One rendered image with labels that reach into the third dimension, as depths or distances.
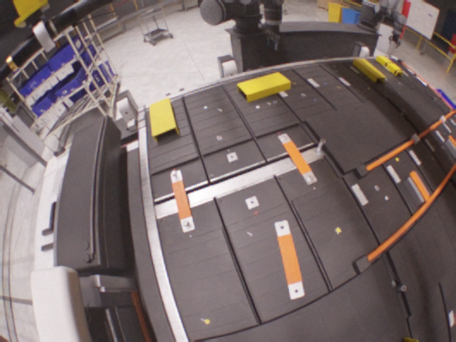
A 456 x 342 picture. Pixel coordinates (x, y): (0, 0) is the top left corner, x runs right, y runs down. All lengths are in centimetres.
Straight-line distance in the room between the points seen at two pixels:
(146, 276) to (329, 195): 43
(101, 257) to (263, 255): 30
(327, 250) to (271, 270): 12
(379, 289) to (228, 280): 31
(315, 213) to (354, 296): 20
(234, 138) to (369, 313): 51
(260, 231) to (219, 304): 16
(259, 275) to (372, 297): 24
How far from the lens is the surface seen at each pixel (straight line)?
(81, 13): 51
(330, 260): 40
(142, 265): 45
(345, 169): 47
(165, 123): 54
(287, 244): 37
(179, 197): 43
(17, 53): 52
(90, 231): 39
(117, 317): 38
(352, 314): 42
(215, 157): 47
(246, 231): 37
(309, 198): 41
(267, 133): 50
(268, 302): 37
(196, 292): 38
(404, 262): 50
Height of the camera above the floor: 137
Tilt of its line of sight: 58 degrees down
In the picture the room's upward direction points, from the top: 13 degrees counter-clockwise
